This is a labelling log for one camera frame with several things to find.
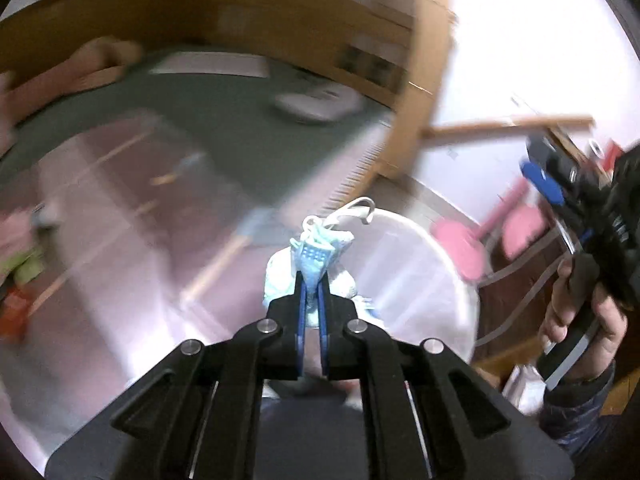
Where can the person's right forearm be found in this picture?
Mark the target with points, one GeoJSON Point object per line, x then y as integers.
{"type": "Point", "coordinates": [580, 410]}

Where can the white lined trash bin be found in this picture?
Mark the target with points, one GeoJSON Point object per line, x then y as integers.
{"type": "Point", "coordinates": [415, 280]}

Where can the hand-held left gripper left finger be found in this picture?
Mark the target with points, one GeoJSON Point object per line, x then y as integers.
{"type": "Point", "coordinates": [299, 310]}

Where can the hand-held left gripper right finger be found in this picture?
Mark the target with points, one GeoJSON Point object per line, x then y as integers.
{"type": "Point", "coordinates": [324, 310]}

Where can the blue face mask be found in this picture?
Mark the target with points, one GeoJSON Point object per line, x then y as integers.
{"type": "Point", "coordinates": [312, 255]}

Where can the white oval device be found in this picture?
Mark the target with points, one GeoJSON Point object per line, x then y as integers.
{"type": "Point", "coordinates": [315, 105]}

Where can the person's right hand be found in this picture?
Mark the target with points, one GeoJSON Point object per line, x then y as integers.
{"type": "Point", "coordinates": [612, 335]}

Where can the striped plush bunny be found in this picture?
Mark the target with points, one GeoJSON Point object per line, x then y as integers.
{"type": "Point", "coordinates": [95, 60]}

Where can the white flat paper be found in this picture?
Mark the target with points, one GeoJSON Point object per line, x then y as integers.
{"type": "Point", "coordinates": [210, 66]}

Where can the striped pink grey blanket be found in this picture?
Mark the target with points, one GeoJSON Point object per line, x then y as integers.
{"type": "Point", "coordinates": [125, 260]}

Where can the white plastic bag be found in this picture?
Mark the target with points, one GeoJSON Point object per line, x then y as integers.
{"type": "Point", "coordinates": [525, 390]}

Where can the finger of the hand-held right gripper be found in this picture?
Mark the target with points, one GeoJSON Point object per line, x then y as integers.
{"type": "Point", "coordinates": [542, 182]}
{"type": "Point", "coordinates": [542, 150]}

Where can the red wrapper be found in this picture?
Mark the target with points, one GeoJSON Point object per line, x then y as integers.
{"type": "Point", "coordinates": [12, 310]}

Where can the pink plastic stool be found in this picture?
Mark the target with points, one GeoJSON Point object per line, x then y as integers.
{"type": "Point", "coordinates": [460, 250]}

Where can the green bed sheet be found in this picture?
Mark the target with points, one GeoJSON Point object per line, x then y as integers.
{"type": "Point", "coordinates": [225, 125]}

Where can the green wrapper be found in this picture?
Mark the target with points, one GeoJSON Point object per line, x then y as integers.
{"type": "Point", "coordinates": [27, 270]}

